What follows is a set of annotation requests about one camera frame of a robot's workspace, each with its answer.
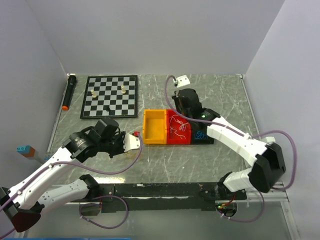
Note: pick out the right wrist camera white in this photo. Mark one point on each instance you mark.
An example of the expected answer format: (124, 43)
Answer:
(182, 81)

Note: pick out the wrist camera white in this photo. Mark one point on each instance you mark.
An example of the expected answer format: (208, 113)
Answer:
(131, 142)
(182, 81)

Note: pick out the yellow plastic bin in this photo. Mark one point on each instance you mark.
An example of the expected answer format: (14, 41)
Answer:
(154, 127)

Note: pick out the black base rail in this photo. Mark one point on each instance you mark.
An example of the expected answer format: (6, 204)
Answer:
(161, 196)

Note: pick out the cream chess piece right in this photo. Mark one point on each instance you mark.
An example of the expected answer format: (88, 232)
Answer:
(123, 90)

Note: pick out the black plastic bin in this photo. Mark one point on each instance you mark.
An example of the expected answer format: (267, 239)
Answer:
(199, 135)

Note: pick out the black white chessboard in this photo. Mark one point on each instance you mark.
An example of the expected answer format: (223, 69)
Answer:
(108, 90)

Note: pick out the cream chess piece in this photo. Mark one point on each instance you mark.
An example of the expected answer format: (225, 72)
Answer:
(93, 93)
(123, 90)

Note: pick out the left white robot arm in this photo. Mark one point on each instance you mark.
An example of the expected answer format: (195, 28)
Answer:
(25, 202)

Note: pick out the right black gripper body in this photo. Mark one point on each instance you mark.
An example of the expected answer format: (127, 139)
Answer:
(179, 109)

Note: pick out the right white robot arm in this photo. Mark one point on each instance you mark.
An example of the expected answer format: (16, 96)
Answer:
(265, 160)

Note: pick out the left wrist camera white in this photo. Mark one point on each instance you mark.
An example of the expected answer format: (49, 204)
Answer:
(131, 142)

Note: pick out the white scanner device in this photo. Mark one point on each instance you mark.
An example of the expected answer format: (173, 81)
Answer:
(269, 139)

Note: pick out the cream chess piece left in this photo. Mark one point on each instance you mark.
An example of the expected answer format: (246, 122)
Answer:
(93, 93)

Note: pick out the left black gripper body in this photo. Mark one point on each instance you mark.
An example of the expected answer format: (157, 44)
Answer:
(113, 145)

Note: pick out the red plastic bin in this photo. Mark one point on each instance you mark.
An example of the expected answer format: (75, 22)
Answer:
(178, 129)

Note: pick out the blue brown toy block stick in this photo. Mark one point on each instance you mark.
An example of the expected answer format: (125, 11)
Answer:
(30, 153)

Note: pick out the black marker orange cap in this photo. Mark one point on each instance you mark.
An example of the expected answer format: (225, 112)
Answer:
(71, 84)

